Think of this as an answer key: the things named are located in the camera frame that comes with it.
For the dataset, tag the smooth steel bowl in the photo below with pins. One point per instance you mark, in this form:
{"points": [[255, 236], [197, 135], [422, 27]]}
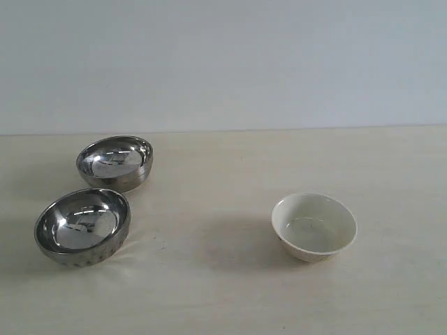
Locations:
{"points": [[120, 163]]}

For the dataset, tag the white ceramic bowl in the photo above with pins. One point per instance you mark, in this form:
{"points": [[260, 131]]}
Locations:
{"points": [[313, 227]]}

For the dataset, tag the dimpled steel bowl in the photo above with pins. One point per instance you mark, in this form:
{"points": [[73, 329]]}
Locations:
{"points": [[83, 228]]}

